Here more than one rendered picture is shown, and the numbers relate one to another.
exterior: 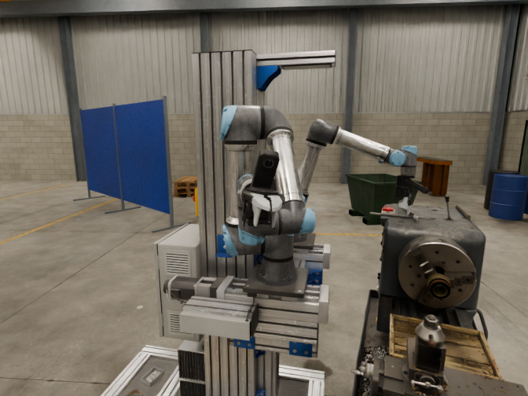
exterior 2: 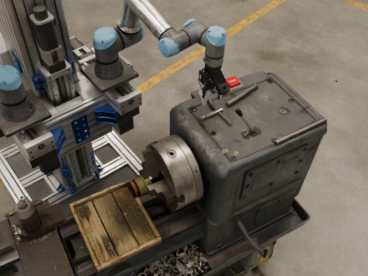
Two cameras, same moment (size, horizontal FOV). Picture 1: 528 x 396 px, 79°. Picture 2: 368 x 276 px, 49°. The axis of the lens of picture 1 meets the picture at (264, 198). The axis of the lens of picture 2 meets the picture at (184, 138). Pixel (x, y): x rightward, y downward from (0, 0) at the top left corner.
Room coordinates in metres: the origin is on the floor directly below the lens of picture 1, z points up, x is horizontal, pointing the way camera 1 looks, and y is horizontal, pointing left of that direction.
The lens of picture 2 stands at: (0.57, -1.49, 2.53)
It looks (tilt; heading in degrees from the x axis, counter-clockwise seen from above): 48 degrees down; 37
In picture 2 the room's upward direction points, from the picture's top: 2 degrees clockwise
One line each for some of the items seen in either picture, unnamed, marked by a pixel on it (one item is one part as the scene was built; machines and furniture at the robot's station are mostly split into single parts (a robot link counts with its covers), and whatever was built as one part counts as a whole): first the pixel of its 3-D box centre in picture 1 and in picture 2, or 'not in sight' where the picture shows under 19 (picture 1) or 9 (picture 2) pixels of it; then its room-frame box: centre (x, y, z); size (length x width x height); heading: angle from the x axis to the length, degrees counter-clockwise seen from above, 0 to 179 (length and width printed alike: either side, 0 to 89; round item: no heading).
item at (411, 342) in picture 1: (424, 365); (39, 224); (0.88, -0.51, 0.99); 0.20 x 0.10 x 0.05; 158
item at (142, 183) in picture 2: (438, 285); (140, 186); (1.26, -0.74, 1.08); 0.09 x 0.09 x 0.09; 68
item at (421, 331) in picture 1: (430, 330); (23, 208); (0.86, -0.50, 1.13); 0.08 x 0.08 x 0.03
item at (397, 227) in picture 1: (423, 247); (242, 141); (1.78, -0.93, 1.06); 0.59 x 0.48 x 0.39; 158
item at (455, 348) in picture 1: (438, 346); (114, 223); (1.13, -0.69, 0.89); 0.36 x 0.30 x 0.04; 68
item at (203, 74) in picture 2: (405, 185); (211, 73); (1.70, -0.76, 1.44); 0.09 x 0.08 x 0.12; 68
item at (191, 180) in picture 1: (193, 185); not in sight; (9.22, 2.06, 0.22); 1.25 x 0.86 x 0.44; 179
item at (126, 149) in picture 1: (119, 158); not in sight; (7.10, 3.20, 1.18); 4.12 x 0.80 x 2.35; 48
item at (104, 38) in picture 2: not in sight; (106, 43); (1.65, -0.16, 1.33); 0.13 x 0.12 x 0.14; 172
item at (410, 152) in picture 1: (408, 156); (214, 41); (1.70, -0.76, 1.59); 0.09 x 0.08 x 0.11; 82
